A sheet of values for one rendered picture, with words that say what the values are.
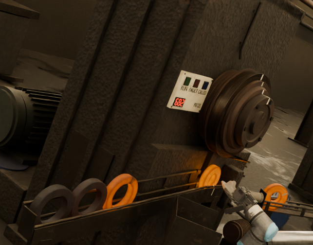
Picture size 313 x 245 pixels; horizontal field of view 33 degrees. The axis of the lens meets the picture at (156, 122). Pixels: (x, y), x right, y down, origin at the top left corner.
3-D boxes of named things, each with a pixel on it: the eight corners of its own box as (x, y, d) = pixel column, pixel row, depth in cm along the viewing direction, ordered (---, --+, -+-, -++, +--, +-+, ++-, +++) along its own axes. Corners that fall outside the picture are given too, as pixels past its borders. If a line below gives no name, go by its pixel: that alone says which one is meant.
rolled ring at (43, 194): (78, 184, 201) (73, 180, 203) (38, 193, 187) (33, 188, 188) (67, 226, 206) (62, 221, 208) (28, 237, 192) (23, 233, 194)
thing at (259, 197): (244, 198, 313) (247, 188, 311) (257, 200, 315) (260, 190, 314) (248, 202, 307) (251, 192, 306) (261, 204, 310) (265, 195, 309)
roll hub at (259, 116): (226, 143, 263) (249, 91, 258) (251, 145, 286) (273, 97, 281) (235, 148, 260) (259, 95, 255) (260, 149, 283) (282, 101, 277)
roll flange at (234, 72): (177, 142, 269) (214, 55, 260) (223, 145, 307) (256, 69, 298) (193, 151, 263) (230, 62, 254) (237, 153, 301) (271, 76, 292)
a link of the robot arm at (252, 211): (254, 221, 272) (246, 223, 264) (248, 214, 274) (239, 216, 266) (266, 210, 269) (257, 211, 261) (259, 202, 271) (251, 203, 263)
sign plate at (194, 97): (166, 106, 246) (181, 69, 242) (196, 111, 267) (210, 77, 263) (170, 108, 244) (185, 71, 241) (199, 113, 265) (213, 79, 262)
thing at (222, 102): (193, 151, 263) (230, 62, 254) (237, 153, 301) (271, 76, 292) (203, 157, 260) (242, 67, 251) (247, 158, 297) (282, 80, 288)
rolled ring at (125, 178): (106, 188, 214) (101, 184, 216) (105, 222, 224) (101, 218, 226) (139, 169, 226) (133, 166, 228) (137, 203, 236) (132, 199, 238)
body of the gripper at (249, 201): (244, 184, 276) (260, 202, 270) (234, 196, 279) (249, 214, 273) (237, 185, 270) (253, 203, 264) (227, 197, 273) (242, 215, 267)
